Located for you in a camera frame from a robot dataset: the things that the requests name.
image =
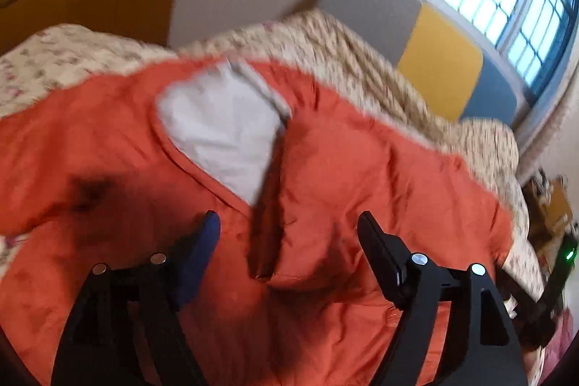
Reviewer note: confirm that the wooden side table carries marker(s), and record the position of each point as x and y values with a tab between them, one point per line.
554	205

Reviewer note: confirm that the grey yellow blue headboard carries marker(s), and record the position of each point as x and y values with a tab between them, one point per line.
438	60

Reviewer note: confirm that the orange jacket with white lining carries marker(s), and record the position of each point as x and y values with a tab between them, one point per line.
362	151

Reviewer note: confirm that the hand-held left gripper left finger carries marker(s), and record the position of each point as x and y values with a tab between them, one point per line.
199	259

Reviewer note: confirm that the floral curtain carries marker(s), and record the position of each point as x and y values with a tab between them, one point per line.
549	128

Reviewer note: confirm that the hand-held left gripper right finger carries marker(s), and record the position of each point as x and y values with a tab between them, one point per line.
384	250

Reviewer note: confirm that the floral bedspread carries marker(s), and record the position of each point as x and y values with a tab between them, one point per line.
316	47

